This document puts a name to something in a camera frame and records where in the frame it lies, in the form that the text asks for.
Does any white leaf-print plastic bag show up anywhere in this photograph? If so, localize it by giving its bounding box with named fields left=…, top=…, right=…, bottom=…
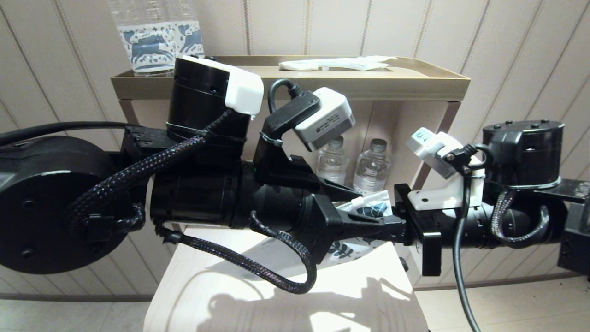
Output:
left=323, top=189, right=398, bottom=266

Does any white left arm joint cover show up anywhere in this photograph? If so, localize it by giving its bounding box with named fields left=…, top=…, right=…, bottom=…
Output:
left=182, top=55, right=264, bottom=116

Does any small clear water bottle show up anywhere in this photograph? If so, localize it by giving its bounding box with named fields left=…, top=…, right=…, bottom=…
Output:
left=354, top=138, right=391, bottom=194
left=317, top=136, right=347, bottom=185

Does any bronze open shelf unit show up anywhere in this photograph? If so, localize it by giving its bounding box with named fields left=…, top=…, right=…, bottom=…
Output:
left=111, top=56, right=471, bottom=231

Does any white packet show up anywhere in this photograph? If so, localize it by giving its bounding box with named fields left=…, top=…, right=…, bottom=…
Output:
left=318, top=56, right=398, bottom=71

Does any white folded sachet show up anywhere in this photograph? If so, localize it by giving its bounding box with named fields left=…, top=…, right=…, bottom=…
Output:
left=279, top=61, right=319, bottom=71

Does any large bottle blue deer label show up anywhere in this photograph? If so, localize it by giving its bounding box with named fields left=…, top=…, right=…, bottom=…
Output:
left=166, top=0, right=206, bottom=58
left=107, top=0, right=185, bottom=77

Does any black right camera cable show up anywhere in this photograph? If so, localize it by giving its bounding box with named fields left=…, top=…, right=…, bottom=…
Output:
left=445, top=144, right=494, bottom=332

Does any black camera cable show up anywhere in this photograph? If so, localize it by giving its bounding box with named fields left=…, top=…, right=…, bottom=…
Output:
left=267, top=78, right=305, bottom=113
left=445, top=144, right=494, bottom=332

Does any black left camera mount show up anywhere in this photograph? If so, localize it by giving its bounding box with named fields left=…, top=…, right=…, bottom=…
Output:
left=254, top=92, right=323, bottom=194

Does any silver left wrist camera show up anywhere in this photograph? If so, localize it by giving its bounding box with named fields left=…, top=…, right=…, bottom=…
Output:
left=294, top=88, right=356, bottom=153

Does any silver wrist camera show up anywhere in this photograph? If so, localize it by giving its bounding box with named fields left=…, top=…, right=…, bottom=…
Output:
left=406, top=128, right=457, bottom=179
left=294, top=88, right=356, bottom=153

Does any braided right arm cable sleeve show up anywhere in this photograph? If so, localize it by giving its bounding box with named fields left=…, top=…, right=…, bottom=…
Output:
left=491, top=189, right=551, bottom=244

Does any braided arm cable sleeve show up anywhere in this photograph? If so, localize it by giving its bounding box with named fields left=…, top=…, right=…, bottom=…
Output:
left=65, top=108, right=319, bottom=296
left=491, top=189, right=551, bottom=244

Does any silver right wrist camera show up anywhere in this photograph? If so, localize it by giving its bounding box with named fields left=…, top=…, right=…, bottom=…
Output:
left=406, top=128, right=457, bottom=179

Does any black left camera cable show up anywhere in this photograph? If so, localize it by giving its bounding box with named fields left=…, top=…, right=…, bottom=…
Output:
left=267, top=78, right=305, bottom=113

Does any braided left arm cable sleeve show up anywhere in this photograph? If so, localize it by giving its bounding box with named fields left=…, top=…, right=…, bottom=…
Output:
left=65, top=108, right=319, bottom=296

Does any smooth black left arm cable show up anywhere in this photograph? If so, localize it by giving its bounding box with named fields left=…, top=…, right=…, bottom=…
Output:
left=0, top=121, right=130, bottom=146

